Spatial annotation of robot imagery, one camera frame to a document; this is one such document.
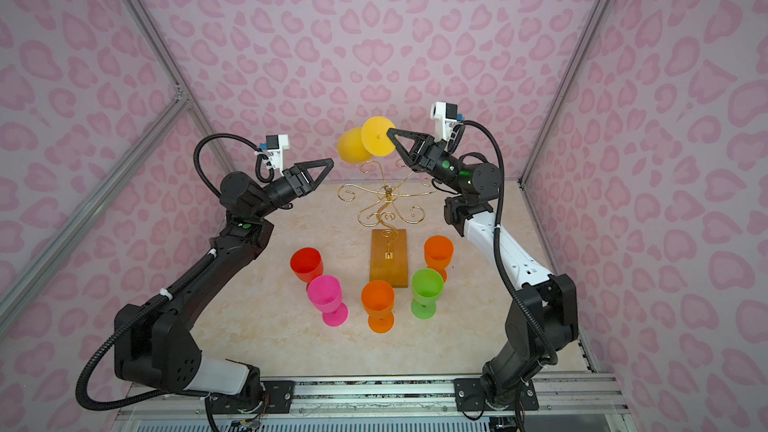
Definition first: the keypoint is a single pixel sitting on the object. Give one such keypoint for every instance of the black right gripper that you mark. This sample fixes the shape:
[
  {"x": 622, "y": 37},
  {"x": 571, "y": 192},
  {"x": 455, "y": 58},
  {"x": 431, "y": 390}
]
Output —
[{"x": 430, "y": 156}]

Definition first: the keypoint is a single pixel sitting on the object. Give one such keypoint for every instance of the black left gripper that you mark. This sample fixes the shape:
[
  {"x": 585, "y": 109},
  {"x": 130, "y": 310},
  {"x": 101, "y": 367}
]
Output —
[{"x": 298, "y": 183}]

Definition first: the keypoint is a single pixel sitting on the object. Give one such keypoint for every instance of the yellow wine glass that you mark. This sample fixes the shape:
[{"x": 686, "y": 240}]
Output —
[{"x": 360, "y": 144}]

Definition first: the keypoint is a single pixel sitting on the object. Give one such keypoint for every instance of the red wine glass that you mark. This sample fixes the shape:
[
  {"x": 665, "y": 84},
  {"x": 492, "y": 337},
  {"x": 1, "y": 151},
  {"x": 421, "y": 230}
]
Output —
[{"x": 307, "y": 264}]

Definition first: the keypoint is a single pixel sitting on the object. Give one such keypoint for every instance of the pink wine glass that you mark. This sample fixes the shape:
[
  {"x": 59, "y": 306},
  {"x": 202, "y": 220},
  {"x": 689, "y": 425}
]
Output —
[{"x": 326, "y": 295}]

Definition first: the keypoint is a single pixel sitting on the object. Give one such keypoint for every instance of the orange wine glass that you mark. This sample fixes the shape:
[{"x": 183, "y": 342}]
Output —
[
  {"x": 438, "y": 254},
  {"x": 378, "y": 298}
]

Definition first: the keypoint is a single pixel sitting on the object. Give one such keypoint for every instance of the green wine glass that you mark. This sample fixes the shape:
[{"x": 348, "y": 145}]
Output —
[{"x": 426, "y": 285}]

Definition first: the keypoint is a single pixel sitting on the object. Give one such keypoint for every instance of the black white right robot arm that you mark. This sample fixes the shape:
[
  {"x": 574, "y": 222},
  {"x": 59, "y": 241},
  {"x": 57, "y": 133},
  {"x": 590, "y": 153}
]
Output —
[{"x": 542, "y": 319}]

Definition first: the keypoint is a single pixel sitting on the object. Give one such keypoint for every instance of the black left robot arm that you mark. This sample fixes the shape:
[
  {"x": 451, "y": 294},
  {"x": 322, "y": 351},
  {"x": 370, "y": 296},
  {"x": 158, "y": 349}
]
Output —
[{"x": 132, "y": 350}]

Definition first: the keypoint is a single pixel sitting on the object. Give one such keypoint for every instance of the amber wooden rack base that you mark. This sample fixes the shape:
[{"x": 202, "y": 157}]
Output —
[{"x": 389, "y": 257}]

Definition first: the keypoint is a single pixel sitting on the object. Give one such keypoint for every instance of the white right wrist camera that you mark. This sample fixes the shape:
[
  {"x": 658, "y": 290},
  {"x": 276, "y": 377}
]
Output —
[{"x": 448, "y": 122}]

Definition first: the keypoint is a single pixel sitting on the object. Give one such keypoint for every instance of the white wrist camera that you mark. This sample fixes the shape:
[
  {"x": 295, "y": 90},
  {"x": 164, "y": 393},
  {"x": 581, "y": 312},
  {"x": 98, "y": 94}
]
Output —
[
  {"x": 448, "y": 122},
  {"x": 270, "y": 153}
]

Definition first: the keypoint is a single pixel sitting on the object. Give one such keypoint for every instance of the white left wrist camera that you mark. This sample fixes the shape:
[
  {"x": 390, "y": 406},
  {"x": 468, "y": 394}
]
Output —
[{"x": 270, "y": 153}]

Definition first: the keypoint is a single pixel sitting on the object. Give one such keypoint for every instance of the gold wire glass rack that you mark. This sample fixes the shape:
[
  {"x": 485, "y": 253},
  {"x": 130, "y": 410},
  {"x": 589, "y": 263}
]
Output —
[{"x": 383, "y": 212}]

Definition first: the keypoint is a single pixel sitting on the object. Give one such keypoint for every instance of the aluminium diagonal frame bar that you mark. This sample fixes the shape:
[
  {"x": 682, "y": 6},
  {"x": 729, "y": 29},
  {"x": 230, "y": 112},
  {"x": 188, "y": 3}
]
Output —
[{"x": 40, "y": 270}]

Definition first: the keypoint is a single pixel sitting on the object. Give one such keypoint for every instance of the aluminium corner frame post left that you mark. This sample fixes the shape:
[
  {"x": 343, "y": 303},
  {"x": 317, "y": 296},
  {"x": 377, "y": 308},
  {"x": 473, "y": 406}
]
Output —
[{"x": 168, "y": 66}]

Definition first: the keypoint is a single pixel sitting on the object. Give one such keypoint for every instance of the aluminium corner frame post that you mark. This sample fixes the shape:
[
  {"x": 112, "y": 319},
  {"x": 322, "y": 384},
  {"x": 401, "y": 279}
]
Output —
[
  {"x": 586, "y": 39},
  {"x": 168, "y": 66}
]

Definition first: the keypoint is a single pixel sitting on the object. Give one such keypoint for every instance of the aluminium corner frame post right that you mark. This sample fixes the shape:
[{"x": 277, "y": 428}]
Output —
[{"x": 586, "y": 39}]

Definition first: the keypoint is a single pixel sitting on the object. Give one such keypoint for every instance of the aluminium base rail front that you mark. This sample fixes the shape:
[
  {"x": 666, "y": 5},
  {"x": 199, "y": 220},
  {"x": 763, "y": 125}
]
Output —
[{"x": 553, "y": 401}]

